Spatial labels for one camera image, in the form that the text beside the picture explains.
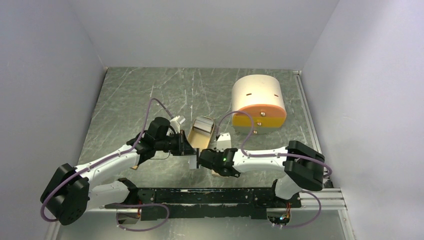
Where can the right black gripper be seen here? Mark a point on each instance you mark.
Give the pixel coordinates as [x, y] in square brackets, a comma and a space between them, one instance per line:
[214, 151]

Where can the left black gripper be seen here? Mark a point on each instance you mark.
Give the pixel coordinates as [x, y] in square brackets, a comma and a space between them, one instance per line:
[186, 149]

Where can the grey striped credit card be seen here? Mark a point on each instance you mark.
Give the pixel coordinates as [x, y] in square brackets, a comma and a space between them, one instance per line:
[192, 162]

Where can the tan oval tray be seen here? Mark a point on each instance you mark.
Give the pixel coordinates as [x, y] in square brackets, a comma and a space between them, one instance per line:
[198, 140]

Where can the grey credit card stack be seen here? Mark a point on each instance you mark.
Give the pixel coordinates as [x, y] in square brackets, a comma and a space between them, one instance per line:
[203, 125]

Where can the tan card holder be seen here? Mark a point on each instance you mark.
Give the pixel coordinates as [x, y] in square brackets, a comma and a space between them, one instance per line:
[215, 174]

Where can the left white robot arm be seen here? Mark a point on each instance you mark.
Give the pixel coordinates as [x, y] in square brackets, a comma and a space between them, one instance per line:
[72, 190]

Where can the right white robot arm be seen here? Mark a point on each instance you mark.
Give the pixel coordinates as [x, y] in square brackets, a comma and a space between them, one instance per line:
[303, 166]

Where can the cream orange drawer box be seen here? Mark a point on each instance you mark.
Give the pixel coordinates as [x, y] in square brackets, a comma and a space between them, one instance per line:
[261, 97]

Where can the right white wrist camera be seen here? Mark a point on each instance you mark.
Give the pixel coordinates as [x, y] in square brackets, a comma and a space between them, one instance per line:
[223, 142]

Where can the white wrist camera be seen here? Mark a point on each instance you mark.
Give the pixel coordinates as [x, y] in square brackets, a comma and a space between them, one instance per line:
[176, 122]
[223, 142]

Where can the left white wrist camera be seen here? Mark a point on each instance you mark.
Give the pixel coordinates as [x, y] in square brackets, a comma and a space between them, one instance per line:
[176, 122]

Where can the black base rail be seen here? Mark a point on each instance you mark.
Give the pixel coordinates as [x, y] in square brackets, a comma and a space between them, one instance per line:
[186, 203]

